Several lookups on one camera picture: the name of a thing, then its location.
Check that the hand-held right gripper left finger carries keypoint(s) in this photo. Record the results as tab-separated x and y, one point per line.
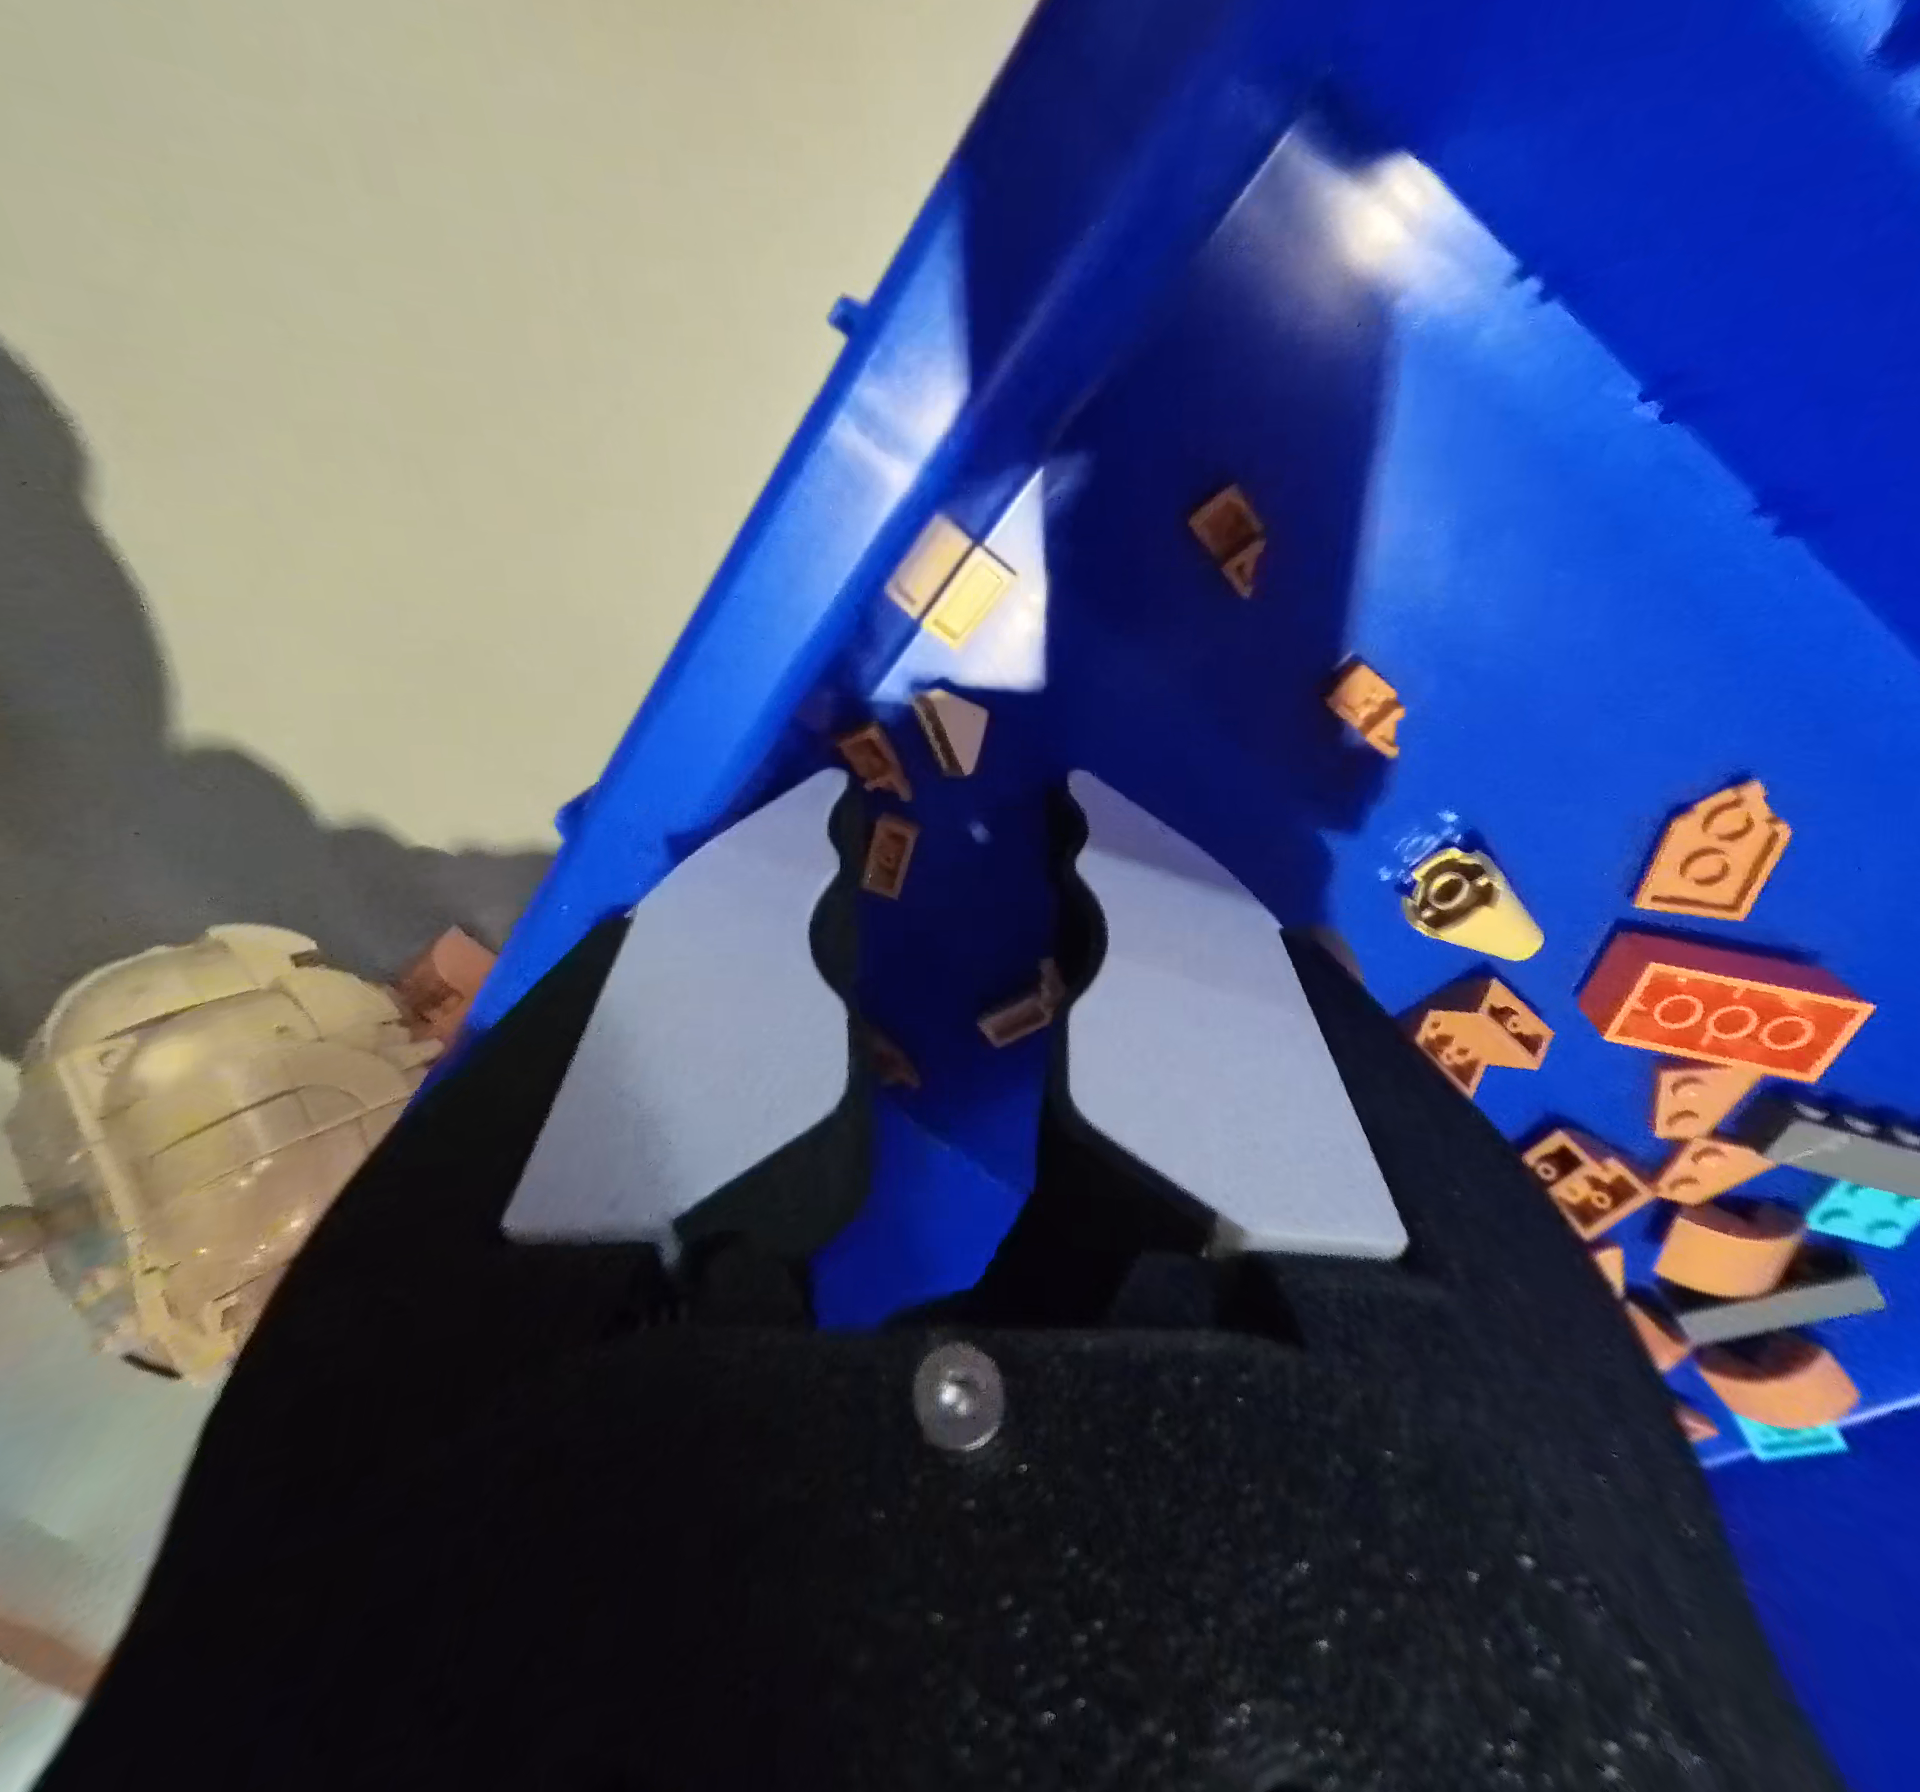
704	1058

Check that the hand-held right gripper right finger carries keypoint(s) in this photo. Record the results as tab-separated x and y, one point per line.
1215	1058

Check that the pile of assorted toy bricks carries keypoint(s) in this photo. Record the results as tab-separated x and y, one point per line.
1725	1020

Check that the blue plastic parts bin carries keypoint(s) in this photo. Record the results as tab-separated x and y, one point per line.
1575	397

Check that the tan toy brick model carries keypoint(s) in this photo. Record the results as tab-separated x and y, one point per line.
195	1118

